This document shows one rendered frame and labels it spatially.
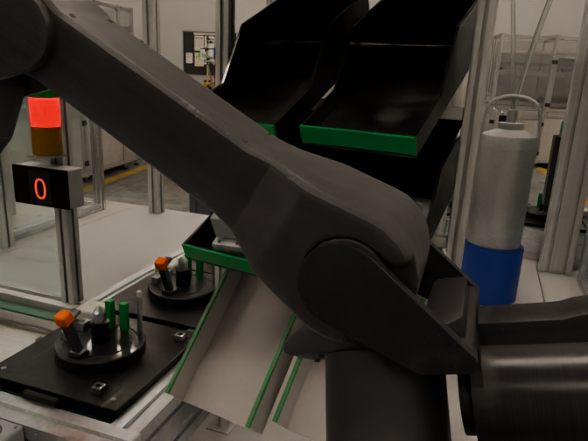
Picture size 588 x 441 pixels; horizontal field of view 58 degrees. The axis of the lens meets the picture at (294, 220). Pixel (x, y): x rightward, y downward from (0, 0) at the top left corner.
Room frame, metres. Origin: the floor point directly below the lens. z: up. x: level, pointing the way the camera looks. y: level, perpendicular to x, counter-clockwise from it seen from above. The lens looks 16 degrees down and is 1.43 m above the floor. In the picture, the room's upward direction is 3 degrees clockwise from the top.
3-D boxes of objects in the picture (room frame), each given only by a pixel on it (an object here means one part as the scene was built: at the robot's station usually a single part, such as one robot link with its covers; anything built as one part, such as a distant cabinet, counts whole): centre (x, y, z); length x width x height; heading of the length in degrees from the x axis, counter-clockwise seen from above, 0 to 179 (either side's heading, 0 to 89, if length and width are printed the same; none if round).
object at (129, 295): (1.02, 0.22, 1.01); 0.24 x 0.24 x 0.13; 71
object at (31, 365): (0.78, 0.30, 0.96); 0.24 x 0.24 x 0.02; 71
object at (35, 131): (0.95, 0.45, 1.28); 0.05 x 0.05 x 0.05
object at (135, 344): (0.78, 0.30, 0.98); 0.14 x 0.14 x 0.02
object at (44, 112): (0.95, 0.45, 1.33); 0.05 x 0.05 x 0.05
